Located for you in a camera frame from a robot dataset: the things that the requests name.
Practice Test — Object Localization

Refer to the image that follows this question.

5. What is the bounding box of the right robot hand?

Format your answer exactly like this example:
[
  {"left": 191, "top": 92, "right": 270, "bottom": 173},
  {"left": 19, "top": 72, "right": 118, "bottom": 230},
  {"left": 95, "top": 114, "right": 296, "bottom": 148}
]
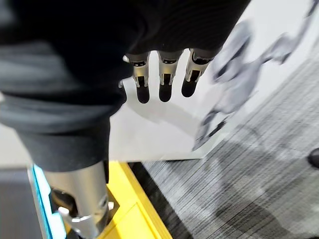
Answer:
[{"left": 0, "top": 0, "right": 251, "bottom": 239}]

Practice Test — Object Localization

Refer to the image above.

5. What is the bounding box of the yellow shelf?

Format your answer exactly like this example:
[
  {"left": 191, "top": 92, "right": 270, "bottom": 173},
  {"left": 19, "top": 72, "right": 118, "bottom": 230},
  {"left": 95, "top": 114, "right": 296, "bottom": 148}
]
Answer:
[{"left": 66, "top": 160, "right": 173, "bottom": 239}]

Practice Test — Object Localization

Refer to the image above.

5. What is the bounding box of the white board with robot print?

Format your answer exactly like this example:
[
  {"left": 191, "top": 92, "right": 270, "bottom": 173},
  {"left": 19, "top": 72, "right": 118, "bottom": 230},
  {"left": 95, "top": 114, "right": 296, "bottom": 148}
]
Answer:
[{"left": 108, "top": 0, "right": 319, "bottom": 163}]

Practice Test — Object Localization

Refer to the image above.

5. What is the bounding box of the white panel with blue edge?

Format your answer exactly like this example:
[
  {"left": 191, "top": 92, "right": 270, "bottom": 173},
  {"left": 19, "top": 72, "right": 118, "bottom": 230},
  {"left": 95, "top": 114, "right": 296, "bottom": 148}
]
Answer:
[{"left": 26, "top": 163, "right": 68, "bottom": 239}]

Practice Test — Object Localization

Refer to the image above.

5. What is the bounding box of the dark rounded object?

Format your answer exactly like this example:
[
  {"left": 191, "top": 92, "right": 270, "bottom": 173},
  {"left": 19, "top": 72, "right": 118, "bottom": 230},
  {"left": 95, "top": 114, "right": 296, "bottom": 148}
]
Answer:
[{"left": 307, "top": 147, "right": 319, "bottom": 169}]

